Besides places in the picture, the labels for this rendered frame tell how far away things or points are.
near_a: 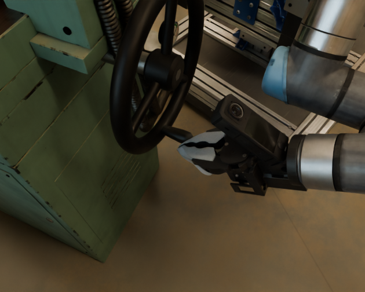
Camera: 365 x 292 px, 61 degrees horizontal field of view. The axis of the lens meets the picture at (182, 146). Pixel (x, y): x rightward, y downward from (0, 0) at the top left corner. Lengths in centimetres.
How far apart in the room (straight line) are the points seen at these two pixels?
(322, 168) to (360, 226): 100
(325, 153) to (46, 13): 40
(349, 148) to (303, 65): 13
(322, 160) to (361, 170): 4
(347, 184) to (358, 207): 101
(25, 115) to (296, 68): 42
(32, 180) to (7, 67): 22
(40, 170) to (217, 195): 80
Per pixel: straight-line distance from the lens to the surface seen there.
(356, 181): 42
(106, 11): 46
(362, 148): 41
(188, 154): 51
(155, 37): 89
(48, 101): 59
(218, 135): 51
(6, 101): 52
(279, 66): 47
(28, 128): 58
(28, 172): 62
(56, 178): 70
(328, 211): 137
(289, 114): 129
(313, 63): 46
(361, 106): 47
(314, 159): 42
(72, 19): 46
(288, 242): 127
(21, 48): 52
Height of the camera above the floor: 117
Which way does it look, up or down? 57 degrees down
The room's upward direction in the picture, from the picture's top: straight up
